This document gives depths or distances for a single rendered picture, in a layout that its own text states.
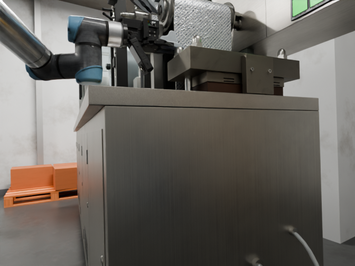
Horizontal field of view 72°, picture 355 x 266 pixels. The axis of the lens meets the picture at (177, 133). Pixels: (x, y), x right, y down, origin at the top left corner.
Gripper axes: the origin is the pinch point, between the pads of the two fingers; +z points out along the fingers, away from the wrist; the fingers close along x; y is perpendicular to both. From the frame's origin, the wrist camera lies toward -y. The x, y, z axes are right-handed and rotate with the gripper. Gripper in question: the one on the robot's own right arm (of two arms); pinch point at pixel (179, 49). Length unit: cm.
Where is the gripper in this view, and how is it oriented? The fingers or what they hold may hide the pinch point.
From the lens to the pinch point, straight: 88.7
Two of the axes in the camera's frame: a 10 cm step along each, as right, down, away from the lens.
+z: 9.1, -0.2, 4.0
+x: -4.0, 0.1, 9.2
